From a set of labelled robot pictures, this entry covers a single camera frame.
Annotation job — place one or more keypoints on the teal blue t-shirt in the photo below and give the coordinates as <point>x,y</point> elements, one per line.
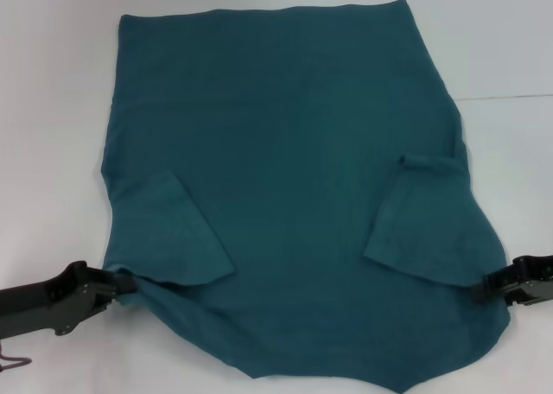
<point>281,173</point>

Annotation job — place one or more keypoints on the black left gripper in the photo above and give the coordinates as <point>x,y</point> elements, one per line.
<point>52,303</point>

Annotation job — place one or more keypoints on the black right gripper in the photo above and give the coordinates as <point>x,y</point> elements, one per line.
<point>531,284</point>

